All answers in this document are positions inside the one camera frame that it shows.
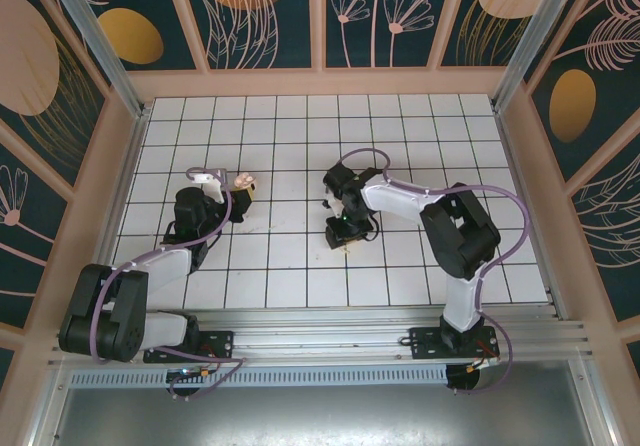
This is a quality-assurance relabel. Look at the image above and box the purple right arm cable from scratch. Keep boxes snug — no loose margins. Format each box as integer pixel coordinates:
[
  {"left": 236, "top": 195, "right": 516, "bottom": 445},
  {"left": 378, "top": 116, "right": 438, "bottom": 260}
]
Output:
[{"left": 337, "top": 146, "right": 531, "bottom": 397}]

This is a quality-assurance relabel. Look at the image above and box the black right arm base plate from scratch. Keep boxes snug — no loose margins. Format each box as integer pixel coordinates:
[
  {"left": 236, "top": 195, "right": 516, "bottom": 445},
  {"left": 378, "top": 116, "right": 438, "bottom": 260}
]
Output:
[{"left": 398, "top": 325, "right": 501, "bottom": 361}]

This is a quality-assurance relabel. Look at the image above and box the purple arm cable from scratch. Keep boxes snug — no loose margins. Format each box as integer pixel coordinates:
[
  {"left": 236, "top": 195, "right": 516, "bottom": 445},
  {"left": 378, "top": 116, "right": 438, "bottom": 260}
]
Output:
[
  {"left": 92, "top": 165, "right": 246, "bottom": 401},
  {"left": 337, "top": 146, "right": 531, "bottom": 397}
]

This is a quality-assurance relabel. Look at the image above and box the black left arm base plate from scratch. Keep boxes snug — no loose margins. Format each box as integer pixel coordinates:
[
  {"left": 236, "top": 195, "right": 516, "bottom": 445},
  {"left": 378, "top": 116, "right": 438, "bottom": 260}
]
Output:
[{"left": 143, "top": 329, "right": 235, "bottom": 365}]

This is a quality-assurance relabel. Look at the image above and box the aluminium corner post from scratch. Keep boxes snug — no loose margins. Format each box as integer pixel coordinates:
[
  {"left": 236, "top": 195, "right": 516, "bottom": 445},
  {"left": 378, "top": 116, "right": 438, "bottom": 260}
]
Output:
[
  {"left": 41, "top": 0, "right": 152, "bottom": 120},
  {"left": 491, "top": 0, "right": 575, "bottom": 113}
]

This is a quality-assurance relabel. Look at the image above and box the grey slotted cable duct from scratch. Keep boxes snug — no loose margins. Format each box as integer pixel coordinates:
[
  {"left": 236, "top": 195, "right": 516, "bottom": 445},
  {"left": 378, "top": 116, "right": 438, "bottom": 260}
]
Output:
[{"left": 69, "top": 365, "right": 450, "bottom": 390}]

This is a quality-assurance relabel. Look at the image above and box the grey metal sheet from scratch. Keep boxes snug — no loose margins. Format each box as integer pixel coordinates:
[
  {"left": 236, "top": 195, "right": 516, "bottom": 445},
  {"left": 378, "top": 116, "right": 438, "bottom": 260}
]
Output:
[{"left": 49, "top": 385, "right": 601, "bottom": 446}]

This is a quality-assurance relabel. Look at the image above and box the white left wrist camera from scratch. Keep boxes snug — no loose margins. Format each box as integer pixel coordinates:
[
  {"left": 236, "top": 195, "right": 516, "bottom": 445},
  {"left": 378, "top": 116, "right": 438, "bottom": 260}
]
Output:
[{"left": 187, "top": 167, "right": 227, "bottom": 205}]

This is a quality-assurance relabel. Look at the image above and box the aluminium mounting rail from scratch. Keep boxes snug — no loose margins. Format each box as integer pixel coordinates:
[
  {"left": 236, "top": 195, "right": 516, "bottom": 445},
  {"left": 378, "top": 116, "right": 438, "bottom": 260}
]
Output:
[{"left": 47, "top": 304, "right": 600, "bottom": 368}]

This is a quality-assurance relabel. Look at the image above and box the silver round housing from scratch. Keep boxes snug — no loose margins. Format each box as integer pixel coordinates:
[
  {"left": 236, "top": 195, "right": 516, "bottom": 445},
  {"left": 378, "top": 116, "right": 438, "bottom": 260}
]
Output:
[{"left": 446, "top": 363, "right": 497, "bottom": 396}]

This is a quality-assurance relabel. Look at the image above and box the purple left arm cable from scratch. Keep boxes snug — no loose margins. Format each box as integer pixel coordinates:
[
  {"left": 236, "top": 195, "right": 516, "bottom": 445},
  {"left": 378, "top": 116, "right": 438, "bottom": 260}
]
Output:
[{"left": 92, "top": 165, "right": 246, "bottom": 401}]

